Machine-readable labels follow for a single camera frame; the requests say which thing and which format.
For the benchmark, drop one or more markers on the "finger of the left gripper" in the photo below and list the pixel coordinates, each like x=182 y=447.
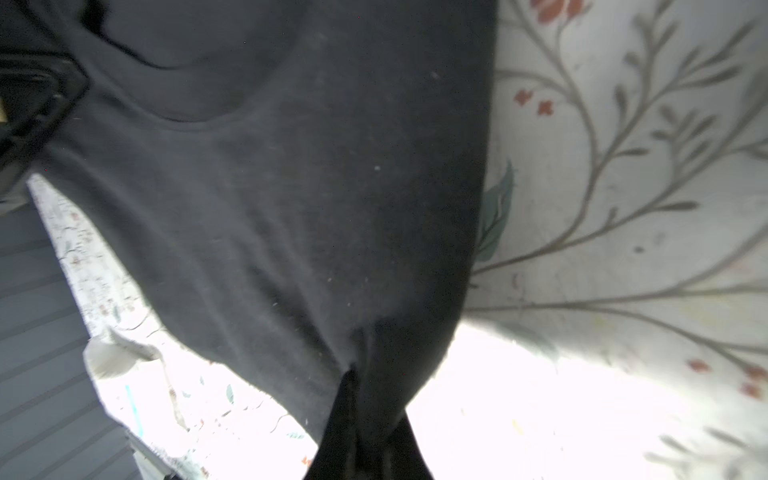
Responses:
x=37 y=92

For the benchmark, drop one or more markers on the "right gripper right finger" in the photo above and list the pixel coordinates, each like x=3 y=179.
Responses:
x=402 y=458

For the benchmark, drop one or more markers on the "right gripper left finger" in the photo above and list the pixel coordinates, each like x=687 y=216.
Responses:
x=336 y=455

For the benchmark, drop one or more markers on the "floral table cloth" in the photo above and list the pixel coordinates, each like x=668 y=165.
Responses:
x=614 y=324

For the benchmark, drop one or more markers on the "white toiletry pouch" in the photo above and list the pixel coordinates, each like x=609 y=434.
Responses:
x=112 y=355

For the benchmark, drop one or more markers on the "black t-shirt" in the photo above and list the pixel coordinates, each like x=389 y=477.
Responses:
x=294 y=185

